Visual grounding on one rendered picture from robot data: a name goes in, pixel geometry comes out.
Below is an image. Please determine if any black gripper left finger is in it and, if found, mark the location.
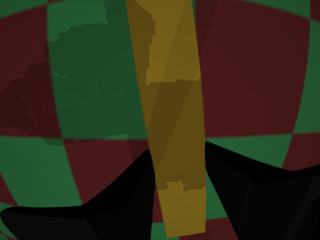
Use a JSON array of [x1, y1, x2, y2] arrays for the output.
[[0, 149, 156, 240]]

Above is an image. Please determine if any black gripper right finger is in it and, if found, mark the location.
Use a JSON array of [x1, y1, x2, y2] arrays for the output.
[[204, 141, 320, 240]]

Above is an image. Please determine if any yellow long bar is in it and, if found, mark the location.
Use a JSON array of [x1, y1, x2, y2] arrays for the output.
[[125, 0, 207, 239]]

